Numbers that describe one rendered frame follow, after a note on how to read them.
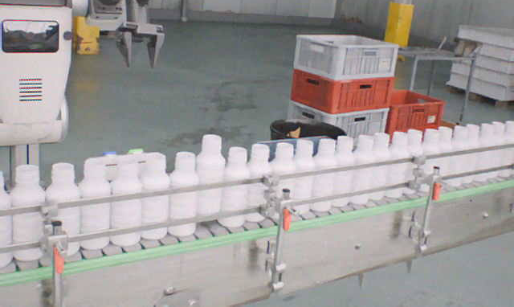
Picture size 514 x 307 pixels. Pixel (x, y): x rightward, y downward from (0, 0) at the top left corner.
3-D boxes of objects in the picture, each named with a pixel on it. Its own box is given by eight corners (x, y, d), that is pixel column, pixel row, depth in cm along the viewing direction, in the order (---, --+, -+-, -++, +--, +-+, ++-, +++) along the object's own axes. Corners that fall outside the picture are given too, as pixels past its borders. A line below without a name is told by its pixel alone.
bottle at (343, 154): (325, 196, 142) (335, 133, 137) (349, 201, 140) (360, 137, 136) (320, 205, 136) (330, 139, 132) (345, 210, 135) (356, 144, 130)
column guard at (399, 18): (393, 61, 1097) (401, 4, 1067) (378, 57, 1128) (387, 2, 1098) (406, 61, 1118) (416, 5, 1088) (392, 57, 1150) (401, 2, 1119)
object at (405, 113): (389, 135, 413) (393, 106, 407) (349, 120, 444) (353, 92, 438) (441, 128, 448) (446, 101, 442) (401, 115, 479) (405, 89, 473)
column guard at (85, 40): (75, 54, 831) (77, -23, 801) (68, 49, 863) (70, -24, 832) (101, 54, 852) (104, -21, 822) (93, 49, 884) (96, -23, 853)
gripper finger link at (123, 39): (153, 63, 136) (150, 26, 137) (124, 61, 132) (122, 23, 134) (142, 71, 141) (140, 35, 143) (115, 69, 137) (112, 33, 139)
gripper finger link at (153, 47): (167, 64, 138) (164, 27, 139) (139, 62, 134) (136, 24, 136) (156, 72, 143) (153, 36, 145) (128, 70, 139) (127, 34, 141)
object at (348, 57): (335, 80, 354) (340, 45, 348) (291, 67, 384) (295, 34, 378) (395, 76, 392) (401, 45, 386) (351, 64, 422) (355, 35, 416)
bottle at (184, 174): (180, 222, 120) (185, 148, 115) (201, 231, 116) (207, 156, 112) (159, 231, 115) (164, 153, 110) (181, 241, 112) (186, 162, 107)
